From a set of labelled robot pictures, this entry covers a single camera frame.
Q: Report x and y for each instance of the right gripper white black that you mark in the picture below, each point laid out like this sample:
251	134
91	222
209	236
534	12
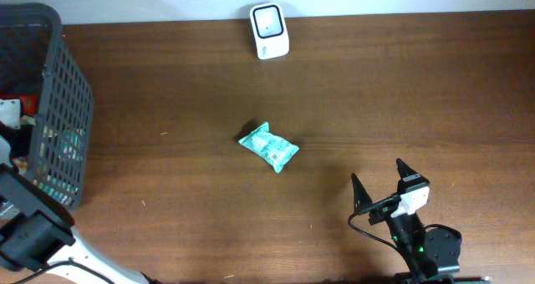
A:
361	197

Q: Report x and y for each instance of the teal tissue pouch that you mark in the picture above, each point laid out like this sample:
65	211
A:
274	149

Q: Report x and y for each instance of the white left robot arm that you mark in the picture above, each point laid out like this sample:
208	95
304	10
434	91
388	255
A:
42	238

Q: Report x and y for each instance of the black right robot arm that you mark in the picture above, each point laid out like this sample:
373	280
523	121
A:
430	252

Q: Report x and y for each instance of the red package in basket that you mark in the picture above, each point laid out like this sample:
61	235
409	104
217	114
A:
29	102

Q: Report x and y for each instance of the grey plastic mesh basket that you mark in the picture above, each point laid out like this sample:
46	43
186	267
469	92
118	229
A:
36	63

